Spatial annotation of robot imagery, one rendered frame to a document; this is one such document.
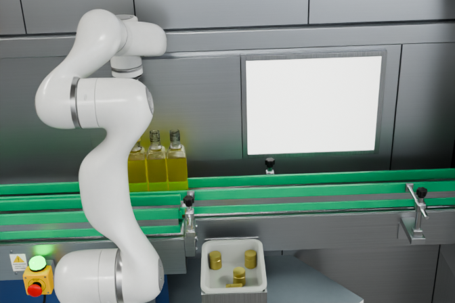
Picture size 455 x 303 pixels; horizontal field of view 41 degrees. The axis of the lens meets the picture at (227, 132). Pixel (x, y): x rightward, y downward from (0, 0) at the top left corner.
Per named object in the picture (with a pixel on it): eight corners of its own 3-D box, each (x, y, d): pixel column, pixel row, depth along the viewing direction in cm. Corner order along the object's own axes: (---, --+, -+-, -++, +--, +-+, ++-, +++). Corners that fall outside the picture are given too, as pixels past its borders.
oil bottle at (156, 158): (170, 203, 187) (166, 141, 178) (170, 214, 182) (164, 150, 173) (152, 204, 187) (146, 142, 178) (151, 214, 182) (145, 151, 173)
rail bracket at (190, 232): (197, 214, 181) (195, 177, 175) (196, 247, 165) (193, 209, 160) (187, 214, 180) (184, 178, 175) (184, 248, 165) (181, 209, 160)
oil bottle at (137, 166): (152, 205, 187) (145, 143, 178) (150, 215, 182) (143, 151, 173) (133, 205, 187) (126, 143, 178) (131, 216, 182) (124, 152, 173)
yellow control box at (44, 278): (57, 279, 176) (53, 259, 173) (51, 297, 169) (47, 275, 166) (33, 281, 176) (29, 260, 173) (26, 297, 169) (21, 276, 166)
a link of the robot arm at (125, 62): (146, 59, 168) (112, 60, 168) (141, 11, 163) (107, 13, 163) (143, 68, 161) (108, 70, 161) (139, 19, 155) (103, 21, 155)
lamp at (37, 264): (48, 262, 172) (46, 253, 170) (44, 272, 167) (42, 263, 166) (32, 262, 172) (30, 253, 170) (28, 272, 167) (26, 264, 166)
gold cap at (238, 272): (246, 287, 167) (245, 274, 166) (233, 287, 168) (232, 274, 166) (245, 278, 171) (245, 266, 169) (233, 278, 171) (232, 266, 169)
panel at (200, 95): (376, 149, 194) (384, 47, 180) (378, 154, 191) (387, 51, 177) (95, 159, 194) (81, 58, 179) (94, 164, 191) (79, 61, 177)
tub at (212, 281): (261, 262, 180) (261, 237, 176) (267, 314, 159) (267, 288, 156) (203, 264, 180) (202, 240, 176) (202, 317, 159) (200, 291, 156)
